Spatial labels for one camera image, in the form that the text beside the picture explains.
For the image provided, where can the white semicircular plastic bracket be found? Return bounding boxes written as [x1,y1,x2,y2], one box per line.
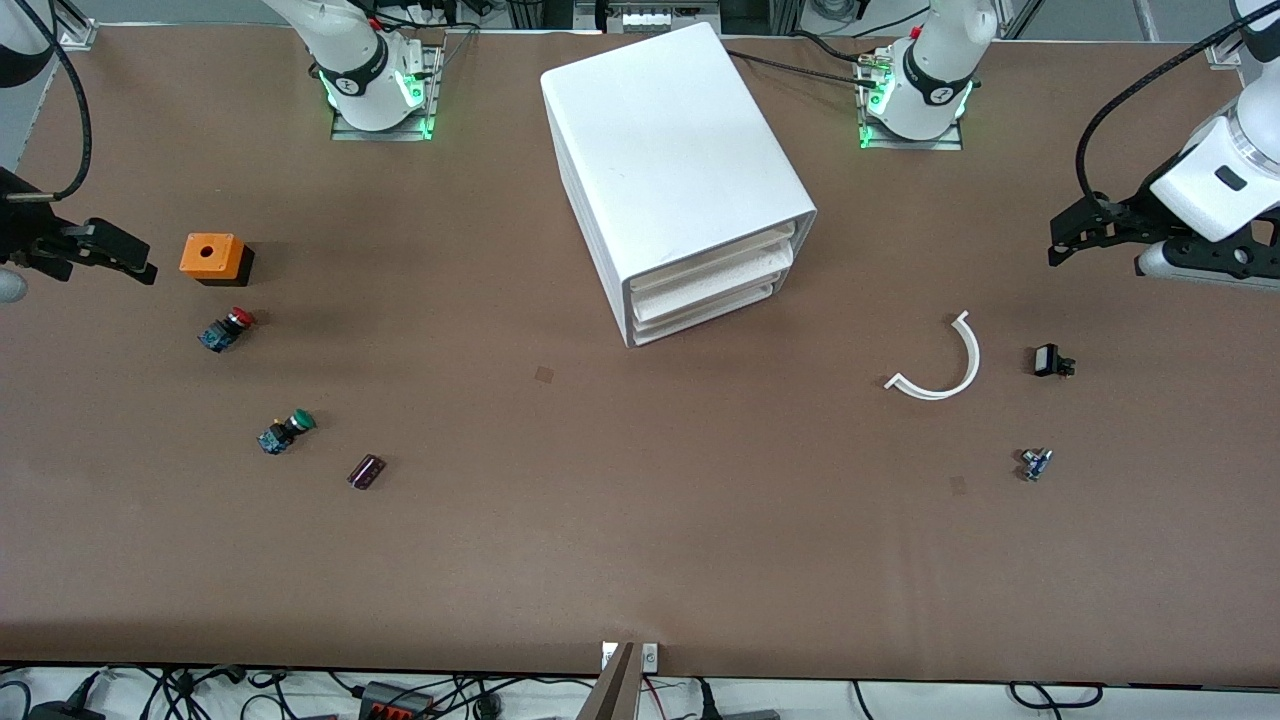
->
[884,310,982,401]

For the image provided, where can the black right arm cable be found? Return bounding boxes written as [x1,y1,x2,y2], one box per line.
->
[35,0,93,201]

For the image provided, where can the black cable on table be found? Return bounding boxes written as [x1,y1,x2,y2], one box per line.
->
[722,45,886,86]

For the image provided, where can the black power strip red switches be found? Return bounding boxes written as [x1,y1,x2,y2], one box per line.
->
[358,680,437,720]

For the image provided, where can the green push button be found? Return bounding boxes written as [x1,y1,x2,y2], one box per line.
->
[257,408,317,456]

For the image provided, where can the brown tapered camera mount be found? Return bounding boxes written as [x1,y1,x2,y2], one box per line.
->
[575,641,641,720]

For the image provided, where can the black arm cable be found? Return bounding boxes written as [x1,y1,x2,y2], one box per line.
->
[35,0,93,201]
[1075,25,1280,206]

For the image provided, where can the red push button blue base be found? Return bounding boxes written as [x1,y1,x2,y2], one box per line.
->
[197,308,256,354]

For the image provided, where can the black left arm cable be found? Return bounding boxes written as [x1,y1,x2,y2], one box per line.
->
[1075,25,1280,206]

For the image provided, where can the orange button box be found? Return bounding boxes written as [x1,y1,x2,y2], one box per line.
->
[180,233,255,288]

